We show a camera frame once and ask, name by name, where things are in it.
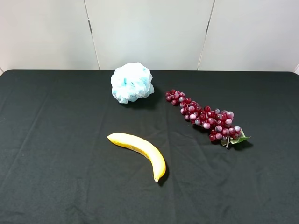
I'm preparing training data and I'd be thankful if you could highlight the red grape bunch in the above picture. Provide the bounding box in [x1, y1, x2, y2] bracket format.
[165, 89, 249, 148]

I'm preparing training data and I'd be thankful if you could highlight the light blue bath pouf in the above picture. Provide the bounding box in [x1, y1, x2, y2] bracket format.
[111, 63, 155, 104]

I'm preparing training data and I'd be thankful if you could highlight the yellow banana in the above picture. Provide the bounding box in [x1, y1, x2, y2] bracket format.
[107, 133, 166, 182]

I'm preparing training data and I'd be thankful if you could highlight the black tablecloth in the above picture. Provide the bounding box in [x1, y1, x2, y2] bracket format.
[0, 70, 299, 224]

